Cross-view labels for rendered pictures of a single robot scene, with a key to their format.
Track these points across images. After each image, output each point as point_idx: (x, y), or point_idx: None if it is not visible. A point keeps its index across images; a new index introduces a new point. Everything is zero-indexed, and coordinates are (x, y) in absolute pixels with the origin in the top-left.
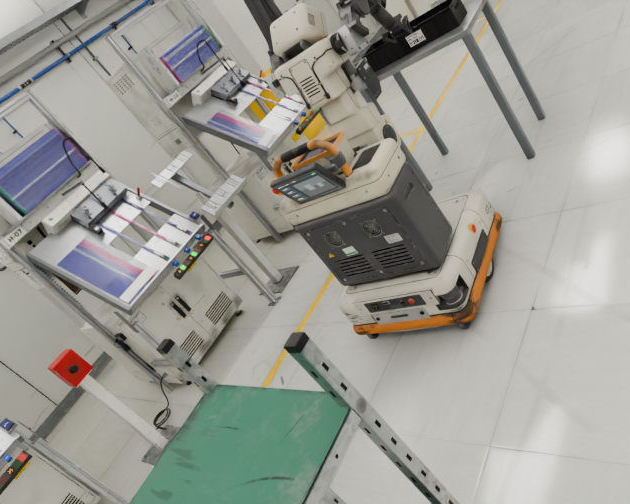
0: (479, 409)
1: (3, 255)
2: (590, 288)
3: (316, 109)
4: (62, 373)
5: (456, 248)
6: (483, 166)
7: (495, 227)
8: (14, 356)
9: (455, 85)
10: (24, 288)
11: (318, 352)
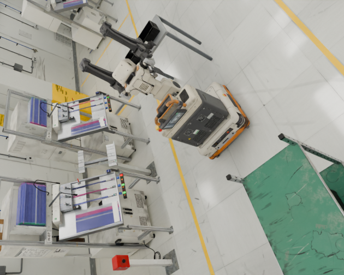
0: (278, 144)
1: (42, 252)
2: (275, 86)
3: (108, 97)
4: (122, 265)
5: (227, 105)
6: (195, 73)
7: (227, 90)
8: None
9: None
10: (36, 271)
11: (286, 135)
